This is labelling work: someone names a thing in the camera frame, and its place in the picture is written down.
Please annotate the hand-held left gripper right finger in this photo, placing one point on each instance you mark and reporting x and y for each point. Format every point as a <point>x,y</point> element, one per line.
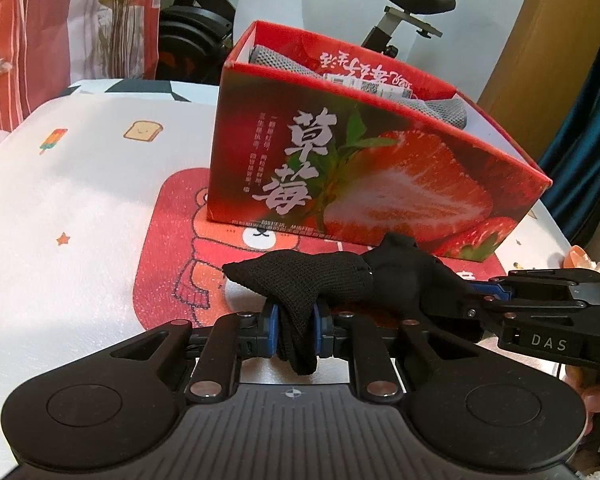
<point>322,336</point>

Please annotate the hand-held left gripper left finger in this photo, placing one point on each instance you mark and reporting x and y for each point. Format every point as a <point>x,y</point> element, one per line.
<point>272,334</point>

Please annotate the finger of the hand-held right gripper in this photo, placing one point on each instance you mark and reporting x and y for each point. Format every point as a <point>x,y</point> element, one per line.
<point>540,276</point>
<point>530,312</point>

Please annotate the black knitted cloth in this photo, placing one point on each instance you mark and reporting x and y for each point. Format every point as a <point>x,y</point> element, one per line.
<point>305,275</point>

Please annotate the red strawberry cardboard box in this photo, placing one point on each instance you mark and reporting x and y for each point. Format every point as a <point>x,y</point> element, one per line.
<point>260,160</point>

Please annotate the grey knitted cloth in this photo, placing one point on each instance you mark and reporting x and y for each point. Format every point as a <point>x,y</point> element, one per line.
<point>275,57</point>

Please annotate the orange plastic object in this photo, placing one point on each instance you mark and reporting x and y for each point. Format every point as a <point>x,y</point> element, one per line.
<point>577,256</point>

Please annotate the red bear mat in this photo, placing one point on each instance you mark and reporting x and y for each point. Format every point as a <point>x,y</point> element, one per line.
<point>180,240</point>

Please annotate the blue curtain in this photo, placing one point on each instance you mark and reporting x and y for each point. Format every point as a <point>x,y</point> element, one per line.
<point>590,135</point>

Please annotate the grey ribbed cloth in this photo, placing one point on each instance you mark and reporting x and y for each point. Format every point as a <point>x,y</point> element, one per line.
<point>445,112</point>

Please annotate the yellow wooden door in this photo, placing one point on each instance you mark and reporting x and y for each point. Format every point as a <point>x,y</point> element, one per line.
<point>525,60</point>

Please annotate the black exercise bike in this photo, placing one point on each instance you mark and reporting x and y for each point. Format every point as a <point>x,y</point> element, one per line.
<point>195,25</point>

